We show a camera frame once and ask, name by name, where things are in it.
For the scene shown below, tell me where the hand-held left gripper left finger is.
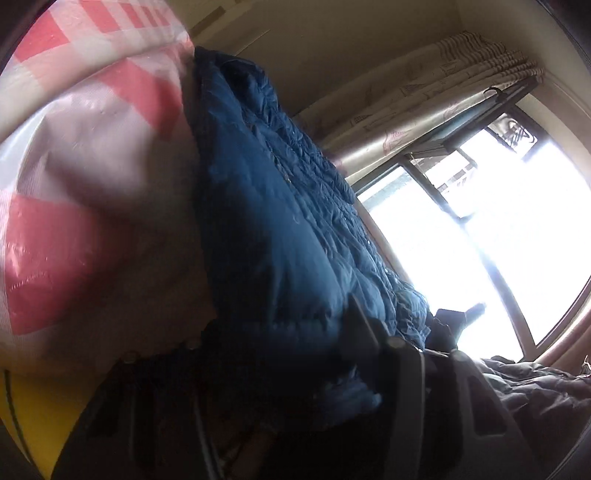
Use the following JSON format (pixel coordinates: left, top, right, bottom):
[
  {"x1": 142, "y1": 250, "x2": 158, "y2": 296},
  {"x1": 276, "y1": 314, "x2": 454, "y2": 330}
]
[{"x1": 83, "y1": 339, "x2": 222, "y2": 480}]

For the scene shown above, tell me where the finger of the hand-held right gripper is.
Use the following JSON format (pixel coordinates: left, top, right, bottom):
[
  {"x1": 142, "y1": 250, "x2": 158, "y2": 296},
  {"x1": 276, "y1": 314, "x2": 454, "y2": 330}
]
[{"x1": 427, "y1": 302, "x2": 488, "y2": 349}]

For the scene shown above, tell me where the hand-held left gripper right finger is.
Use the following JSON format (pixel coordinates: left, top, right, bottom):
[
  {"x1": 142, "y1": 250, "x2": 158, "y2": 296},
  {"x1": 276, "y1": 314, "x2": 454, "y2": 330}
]
[{"x1": 342, "y1": 294, "x2": 513, "y2": 480}]

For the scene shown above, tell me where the blue puffer jacket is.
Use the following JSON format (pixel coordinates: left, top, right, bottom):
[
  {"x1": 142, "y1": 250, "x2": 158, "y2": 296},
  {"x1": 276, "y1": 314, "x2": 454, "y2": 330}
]
[{"x1": 182, "y1": 46, "x2": 435, "y2": 435}]

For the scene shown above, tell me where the yellow cloth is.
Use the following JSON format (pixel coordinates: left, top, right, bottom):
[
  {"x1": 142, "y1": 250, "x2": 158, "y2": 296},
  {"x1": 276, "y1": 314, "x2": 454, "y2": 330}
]
[{"x1": 0, "y1": 367, "x2": 100, "y2": 480}]

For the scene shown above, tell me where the dark framed window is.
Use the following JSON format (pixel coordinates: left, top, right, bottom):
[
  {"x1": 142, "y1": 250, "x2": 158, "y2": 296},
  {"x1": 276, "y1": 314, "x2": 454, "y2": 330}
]
[{"x1": 342, "y1": 78, "x2": 591, "y2": 365}]

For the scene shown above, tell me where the grey quilted clothing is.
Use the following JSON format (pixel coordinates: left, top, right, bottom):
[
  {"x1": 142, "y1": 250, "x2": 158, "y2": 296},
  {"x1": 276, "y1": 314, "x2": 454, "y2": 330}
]
[{"x1": 480, "y1": 355, "x2": 591, "y2": 462}]

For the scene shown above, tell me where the red white checkered bed sheet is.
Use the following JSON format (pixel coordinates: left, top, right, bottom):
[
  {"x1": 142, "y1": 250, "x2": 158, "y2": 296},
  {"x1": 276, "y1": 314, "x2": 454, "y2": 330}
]
[{"x1": 0, "y1": 0, "x2": 218, "y2": 374}]

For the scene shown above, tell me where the sailboat print curtain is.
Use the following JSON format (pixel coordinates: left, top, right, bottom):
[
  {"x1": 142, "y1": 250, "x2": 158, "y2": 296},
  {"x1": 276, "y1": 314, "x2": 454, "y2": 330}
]
[{"x1": 295, "y1": 30, "x2": 548, "y2": 171}]

